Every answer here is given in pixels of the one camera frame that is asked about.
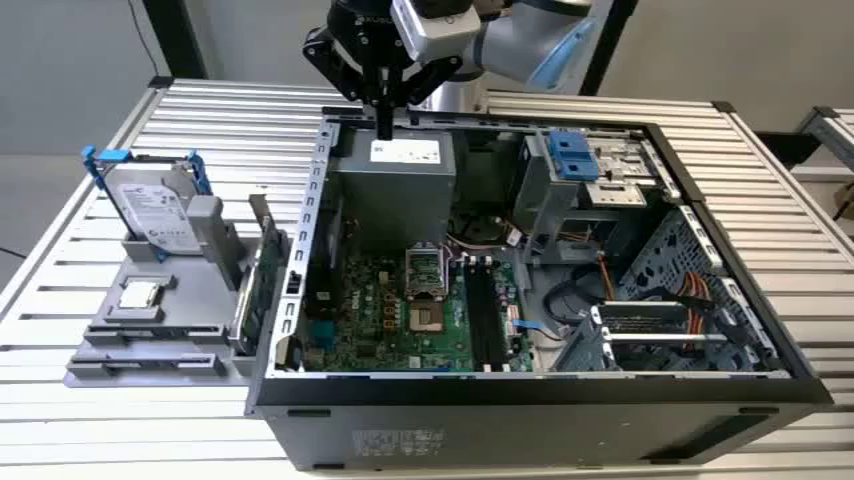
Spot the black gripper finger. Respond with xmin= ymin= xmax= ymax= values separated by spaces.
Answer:
xmin=303 ymin=39 xmax=387 ymax=141
xmin=384 ymin=55 xmax=463 ymax=141

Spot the black RAM slot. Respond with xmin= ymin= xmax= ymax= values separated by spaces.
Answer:
xmin=463 ymin=256 xmax=487 ymax=374
xmin=478 ymin=256 xmax=503 ymax=374
xmin=470 ymin=256 xmax=495 ymax=374

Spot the grey power supply unit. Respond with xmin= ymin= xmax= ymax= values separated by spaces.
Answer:
xmin=330 ymin=127 xmax=459 ymax=251

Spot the blue plastic drive latch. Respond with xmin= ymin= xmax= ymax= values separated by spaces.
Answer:
xmin=547 ymin=130 xmax=598 ymax=182

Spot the black cooling fan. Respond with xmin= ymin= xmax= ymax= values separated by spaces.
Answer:
xmin=447 ymin=209 xmax=513 ymax=249

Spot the hard disk in blue carrier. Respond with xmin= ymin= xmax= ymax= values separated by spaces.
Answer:
xmin=79 ymin=144 xmax=215 ymax=262

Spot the green graphics card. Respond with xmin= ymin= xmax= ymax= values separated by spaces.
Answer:
xmin=230 ymin=194 xmax=292 ymax=356

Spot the CPU socket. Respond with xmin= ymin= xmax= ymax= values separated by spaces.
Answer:
xmin=406 ymin=298 xmax=447 ymax=334

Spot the grey plastic parts rack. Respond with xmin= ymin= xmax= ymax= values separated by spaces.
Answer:
xmin=63 ymin=194 xmax=295 ymax=389

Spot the green motherboard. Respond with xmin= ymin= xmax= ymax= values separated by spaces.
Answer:
xmin=296 ymin=249 xmax=535 ymax=374

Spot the silver CPU chip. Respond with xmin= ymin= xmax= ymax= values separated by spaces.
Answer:
xmin=116 ymin=280 xmax=166 ymax=309

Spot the metal disk bay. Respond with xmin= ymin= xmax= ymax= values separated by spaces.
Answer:
xmin=551 ymin=298 xmax=735 ymax=374

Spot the brown cardboard box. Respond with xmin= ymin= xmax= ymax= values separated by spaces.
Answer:
xmin=830 ymin=180 xmax=854 ymax=222

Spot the black open PC case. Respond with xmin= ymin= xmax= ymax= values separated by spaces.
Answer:
xmin=243 ymin=105 xmax=836 ymax=474

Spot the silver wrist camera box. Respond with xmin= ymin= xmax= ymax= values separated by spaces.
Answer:
xmin=390 ymin=0 xmax=483 ymax=60

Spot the black vertical post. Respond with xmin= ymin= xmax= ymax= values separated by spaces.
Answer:
xmin=142 ymin=0 xmax=210 ymax=81
xmin=578 ymin=0 xmax=639 ymax=97

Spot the metal socket cover frame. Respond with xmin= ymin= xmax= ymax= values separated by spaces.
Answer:
xmin=405 ymin=244 xmax=447 ymax=300

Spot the thin orange wire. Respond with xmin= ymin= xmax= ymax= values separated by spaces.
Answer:
xmin=598 ymin=253 xmax=617 ymax=302

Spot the black frame bracket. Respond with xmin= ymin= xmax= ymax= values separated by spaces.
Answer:
xmin=753 ymin=130 xmax=823 ymax=174

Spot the orange yellow wire bundle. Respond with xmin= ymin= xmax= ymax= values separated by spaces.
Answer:
xmin=671 ymin=272 xmax=714 ymax=346

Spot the aluminium frame side table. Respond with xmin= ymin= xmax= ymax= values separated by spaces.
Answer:
xmin=790 ymin=105 xmax=854 ymax=182

